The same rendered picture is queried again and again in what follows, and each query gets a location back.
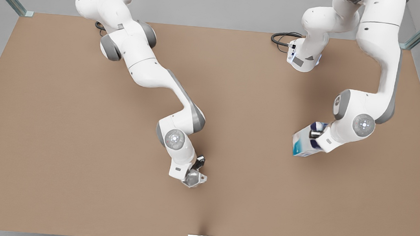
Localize black right arm cable loop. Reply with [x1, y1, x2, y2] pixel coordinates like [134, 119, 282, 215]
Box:
[93, 21, 108, 38]

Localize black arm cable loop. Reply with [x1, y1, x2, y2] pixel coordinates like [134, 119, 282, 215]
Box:
[93, 21, 108, 38]
[269, 30, 304, 55]

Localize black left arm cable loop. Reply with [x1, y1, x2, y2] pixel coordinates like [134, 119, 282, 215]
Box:
[269, 30, 304, 55]

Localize small silver metal object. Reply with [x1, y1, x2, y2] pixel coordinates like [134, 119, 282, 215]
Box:
[181, 168, 209, 190]

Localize white teal blue carton box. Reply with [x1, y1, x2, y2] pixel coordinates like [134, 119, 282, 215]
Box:
[290, 119, 331, 160]

